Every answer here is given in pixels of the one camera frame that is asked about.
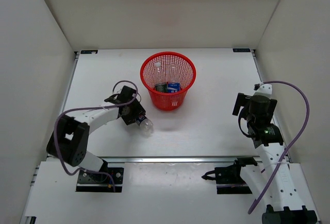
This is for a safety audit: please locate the blue sticker left corner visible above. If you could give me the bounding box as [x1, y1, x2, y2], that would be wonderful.
[80, 50, 98, 55]

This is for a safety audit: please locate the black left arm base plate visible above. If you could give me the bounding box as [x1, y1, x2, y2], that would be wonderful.
[76, 167, 124, 193]

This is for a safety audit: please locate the blue sticker corner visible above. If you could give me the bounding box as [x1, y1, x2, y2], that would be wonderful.
[80, 50, 98, 55]
[233, 48, 251, 53]

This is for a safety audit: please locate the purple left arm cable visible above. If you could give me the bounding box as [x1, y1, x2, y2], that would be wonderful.
[54, 80, 142, 192]

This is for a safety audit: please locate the aluminium front table rail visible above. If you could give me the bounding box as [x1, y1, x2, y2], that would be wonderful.
[46, 156, 263, 163]

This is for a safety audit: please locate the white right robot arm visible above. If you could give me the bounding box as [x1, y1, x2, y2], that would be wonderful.
[232, 93, 318, 223]

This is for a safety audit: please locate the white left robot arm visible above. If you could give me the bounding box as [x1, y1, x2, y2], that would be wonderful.
[46, 85, 146, 183]

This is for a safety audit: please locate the clear blue-label water bottle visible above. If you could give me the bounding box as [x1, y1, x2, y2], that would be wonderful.
[166, 64, 180, 93]

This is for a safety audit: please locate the clear green-label water bottle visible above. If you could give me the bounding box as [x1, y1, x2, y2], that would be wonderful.
[154, 62, 168, 93]

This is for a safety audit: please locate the blue sticker right corner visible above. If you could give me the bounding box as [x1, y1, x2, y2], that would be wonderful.
[233, 48, 251, 53]

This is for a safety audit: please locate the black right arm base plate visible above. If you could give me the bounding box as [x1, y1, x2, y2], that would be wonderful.
[201, 157, 258, 195]

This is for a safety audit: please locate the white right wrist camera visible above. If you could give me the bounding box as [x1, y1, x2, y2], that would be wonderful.
[254, 83, 272, 99]

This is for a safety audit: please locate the clear Pepsi-label plastic bottle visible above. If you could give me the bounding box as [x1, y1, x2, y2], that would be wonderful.
[136, 115, 154, 137]

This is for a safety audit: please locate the red mesh plastic bin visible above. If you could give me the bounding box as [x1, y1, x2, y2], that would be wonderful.
[140, 51, 196, 111]

